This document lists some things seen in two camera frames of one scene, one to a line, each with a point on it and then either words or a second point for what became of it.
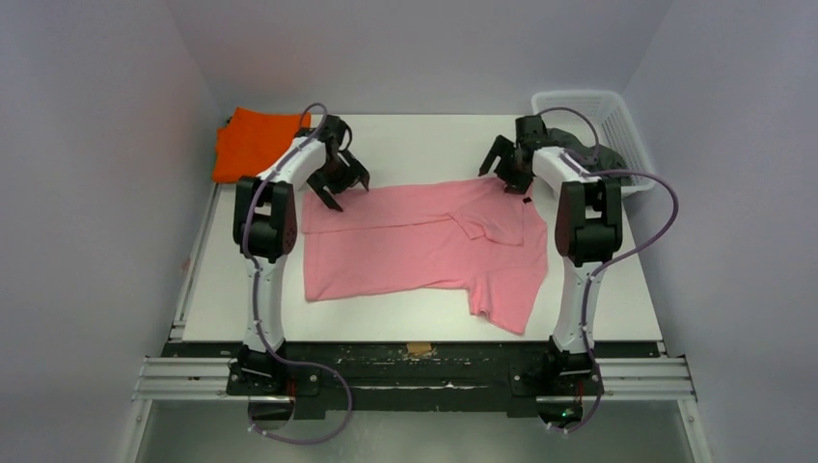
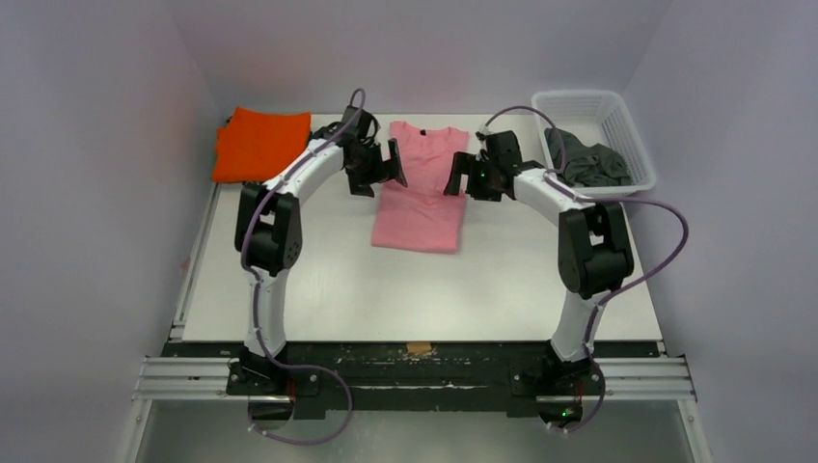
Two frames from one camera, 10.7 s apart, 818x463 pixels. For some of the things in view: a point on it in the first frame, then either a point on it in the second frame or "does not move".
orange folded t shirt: (251, 141) does not move
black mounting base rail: (418, 379) does not move
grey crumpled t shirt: (589, 158) does not move
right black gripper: (507, 163) → (474, 174)
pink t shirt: (474, 231) → (419, 216)
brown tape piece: (419, 347) does not move
